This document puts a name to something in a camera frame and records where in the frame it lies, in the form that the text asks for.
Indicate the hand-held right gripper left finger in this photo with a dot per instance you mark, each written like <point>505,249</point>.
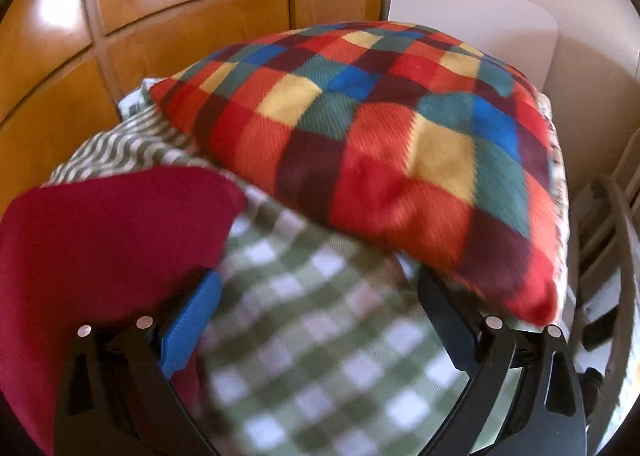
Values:
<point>192,321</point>

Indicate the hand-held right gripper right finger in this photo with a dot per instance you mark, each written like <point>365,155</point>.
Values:
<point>447,321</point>

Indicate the dark red garment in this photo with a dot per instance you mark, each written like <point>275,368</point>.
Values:
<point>100,236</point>

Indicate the green white checked bedsheet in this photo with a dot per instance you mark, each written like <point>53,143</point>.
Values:
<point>310,336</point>

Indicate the multicolour checked pillow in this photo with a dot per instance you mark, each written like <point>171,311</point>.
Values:
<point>375,136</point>

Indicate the green checked pillow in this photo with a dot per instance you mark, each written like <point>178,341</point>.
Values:
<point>137,101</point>

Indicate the white board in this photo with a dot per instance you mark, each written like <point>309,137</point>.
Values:
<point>475,1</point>

